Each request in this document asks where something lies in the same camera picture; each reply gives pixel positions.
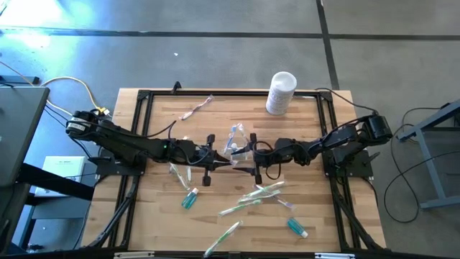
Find black workstation desk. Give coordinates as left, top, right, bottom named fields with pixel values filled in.
left=0, top=85, right=95, bottom=253

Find teal tube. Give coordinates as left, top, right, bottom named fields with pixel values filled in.
left=180, top=187, right=200, bottom=210

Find white box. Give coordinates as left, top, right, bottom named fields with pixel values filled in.
left=34, top=155, right=86, bottom=198

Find black floor cable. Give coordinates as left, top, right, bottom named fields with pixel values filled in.
left=382, top=149, right=460, bottom=224

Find white bracket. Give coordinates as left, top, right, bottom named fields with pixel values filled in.
left=314, top=252, right=356, bottom=259
left=114, top=250, right=155, bottom=259

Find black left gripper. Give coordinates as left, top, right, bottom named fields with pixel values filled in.
left=179, top=133, right=231, bottom=187

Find thin orange cable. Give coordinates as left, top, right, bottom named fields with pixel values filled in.
left=0, top=60, right=35, bottom=86

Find red toothbrush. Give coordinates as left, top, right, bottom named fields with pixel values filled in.
left=178, top=94, right=216, bottom=121
left=236, top=122, right=249, bottom=145

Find black power strip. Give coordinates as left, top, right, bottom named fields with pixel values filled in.
left=0, top=75, right=41, bottom=86

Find black aluminium table frame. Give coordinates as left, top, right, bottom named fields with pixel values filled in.
left=86, top=88, right=386, bottom=259

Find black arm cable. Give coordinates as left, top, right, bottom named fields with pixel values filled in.
left=314, top=87, right=378, bottom=116

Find white cylindrical container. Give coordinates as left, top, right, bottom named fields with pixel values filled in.
left=264, top=71, right=298, bottom=117

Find blue-grey metal cart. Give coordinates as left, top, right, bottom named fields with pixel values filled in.
left=397, top=99, right=460, bottom=210

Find clear acrylic organizer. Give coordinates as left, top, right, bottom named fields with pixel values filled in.
left=226, top=140, right=253, bottom=162

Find yellow cable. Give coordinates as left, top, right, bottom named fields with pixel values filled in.
left=40, top=76, right=111, bottom=119

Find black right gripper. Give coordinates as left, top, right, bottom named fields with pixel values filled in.
left=230, top=132, right=285, bottom=185

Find purple toothbrush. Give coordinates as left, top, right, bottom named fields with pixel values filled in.
left=253, top=183, right=295, bottom=210

